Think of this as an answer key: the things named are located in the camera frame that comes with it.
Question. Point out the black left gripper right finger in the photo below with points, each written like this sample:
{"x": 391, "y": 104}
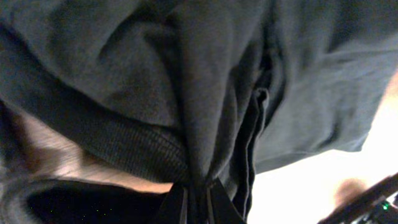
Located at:
{"x": 220, "y": 208}

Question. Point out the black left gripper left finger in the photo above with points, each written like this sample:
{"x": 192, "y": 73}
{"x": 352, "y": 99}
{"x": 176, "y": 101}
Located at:
{"x": 173, "y": 209}

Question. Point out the dark green Nike t-shirt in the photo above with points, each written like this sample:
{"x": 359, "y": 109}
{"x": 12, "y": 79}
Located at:
{"x": 187, "y": 92}

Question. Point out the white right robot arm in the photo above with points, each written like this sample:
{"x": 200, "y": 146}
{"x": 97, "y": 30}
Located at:
{"x": 376, "y": 205}

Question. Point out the black folded garment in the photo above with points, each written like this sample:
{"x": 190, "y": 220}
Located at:
{"x": 68, "y": 202}

